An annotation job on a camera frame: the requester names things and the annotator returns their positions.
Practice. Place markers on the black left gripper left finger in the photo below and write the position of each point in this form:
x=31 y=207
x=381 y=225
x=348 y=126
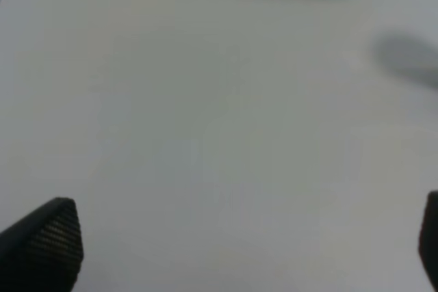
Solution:
x=43 y=251

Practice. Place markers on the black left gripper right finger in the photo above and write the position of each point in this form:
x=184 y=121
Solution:
x=427 y=246

